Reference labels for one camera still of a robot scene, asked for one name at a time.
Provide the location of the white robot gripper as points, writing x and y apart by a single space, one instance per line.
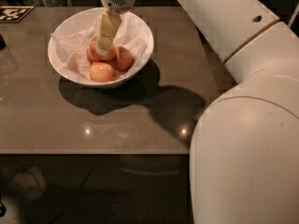
110 23

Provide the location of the red-yellow apple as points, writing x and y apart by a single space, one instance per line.
109 56

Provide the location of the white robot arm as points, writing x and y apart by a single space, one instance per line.
244 155

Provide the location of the white ceramic bowl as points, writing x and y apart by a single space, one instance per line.
71 28

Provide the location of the right red apple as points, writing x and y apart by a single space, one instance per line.
123 59

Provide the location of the front yellow-red apple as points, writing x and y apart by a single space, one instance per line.
102 72

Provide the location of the white crumpled paper liner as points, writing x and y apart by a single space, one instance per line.
71 45

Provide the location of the black white fiducial marker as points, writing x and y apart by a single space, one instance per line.
14 14

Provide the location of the black object at table edge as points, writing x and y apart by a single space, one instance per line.
3 44

